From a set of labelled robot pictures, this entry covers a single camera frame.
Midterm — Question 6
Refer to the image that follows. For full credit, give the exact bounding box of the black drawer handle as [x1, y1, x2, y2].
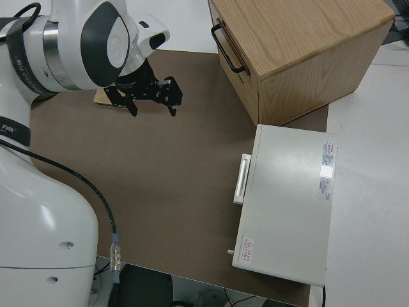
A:
[210, 24, 247, 74]

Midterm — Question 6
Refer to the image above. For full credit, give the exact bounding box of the white toaster door handle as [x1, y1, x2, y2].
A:
[233, 153, 252, 205]

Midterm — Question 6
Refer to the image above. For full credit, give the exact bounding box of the white toaster oven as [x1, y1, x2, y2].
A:
[226, 123, 339, 287]

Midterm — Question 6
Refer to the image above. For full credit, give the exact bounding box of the black rounded equipment housing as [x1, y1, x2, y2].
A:
[116, 271, 175, 307]

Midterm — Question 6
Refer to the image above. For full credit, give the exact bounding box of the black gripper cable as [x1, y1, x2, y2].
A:
[0, 2, 43, 42]

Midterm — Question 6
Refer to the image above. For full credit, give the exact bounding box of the wooden mug tree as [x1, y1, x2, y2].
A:
[93, 88, 124, 109]

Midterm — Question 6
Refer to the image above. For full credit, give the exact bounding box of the brown table mat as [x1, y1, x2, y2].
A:
[28, 49, 330, 307]

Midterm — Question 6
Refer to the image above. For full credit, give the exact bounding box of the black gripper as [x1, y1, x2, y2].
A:
[104, 63, 183, 118]

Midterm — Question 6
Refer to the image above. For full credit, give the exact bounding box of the black cable with metal connector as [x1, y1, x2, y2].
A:
[0, 136, 124, 307]

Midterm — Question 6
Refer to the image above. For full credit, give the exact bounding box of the wooden drawer cabinet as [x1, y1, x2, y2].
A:
[208, 0, 396, 126]

